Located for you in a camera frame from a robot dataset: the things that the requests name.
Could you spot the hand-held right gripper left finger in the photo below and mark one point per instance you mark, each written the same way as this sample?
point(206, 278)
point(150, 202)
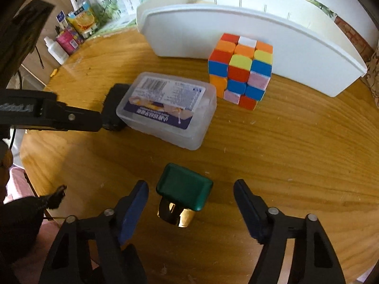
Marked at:
point(134, 210)

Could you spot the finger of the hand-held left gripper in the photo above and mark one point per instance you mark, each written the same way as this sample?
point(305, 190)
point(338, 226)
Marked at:
point(80, 119)

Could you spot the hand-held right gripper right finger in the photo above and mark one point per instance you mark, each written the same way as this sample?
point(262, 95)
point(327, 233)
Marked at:
point(250, 210)

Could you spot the black block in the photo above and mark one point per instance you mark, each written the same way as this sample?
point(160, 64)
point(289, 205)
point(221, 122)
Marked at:
point(114, 106)

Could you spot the green and gold bottle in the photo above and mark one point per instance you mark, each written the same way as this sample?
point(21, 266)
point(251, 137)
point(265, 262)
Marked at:
point(183, 186)

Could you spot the white plastic bin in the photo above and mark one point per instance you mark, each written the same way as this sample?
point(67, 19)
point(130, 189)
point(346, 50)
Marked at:
point(192, 35)

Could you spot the small yellow item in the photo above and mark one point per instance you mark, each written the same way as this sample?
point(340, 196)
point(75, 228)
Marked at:
point(53, 73)

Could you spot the white squeeze bottle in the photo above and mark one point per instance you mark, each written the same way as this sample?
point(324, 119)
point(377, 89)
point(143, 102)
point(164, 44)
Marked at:
point(57, 51)

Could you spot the pink cloth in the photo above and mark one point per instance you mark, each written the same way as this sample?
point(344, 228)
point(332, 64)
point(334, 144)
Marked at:
point(20, 180)

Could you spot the dark glossy panel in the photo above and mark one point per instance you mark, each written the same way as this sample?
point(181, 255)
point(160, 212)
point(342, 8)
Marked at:
point(20, 35)

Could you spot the pink box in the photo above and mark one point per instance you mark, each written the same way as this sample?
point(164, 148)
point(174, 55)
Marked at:
point(68, 41)

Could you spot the clear plastic box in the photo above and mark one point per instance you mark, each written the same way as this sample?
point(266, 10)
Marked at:
point(165, 115)

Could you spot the orange juice carton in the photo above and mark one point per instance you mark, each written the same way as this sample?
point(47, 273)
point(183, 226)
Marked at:
point(83, 20)

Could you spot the blue and white box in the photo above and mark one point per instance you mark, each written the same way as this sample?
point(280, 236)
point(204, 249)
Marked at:
point(60, 17)

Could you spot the black zip pouch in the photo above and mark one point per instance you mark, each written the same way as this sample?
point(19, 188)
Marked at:
point(20, 222)

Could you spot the white tube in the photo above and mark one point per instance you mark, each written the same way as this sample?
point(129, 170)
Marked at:
point(76, 6)

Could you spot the multicoloured puzzle cube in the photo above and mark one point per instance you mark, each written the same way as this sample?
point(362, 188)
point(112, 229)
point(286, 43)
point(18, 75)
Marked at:
point(239, 71)

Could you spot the letter print bag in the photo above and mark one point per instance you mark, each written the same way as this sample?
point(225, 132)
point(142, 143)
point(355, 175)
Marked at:
point(374, 77)

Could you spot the landscape wall poster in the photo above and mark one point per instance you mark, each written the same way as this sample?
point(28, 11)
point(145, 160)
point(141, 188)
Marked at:
point(112, 3)

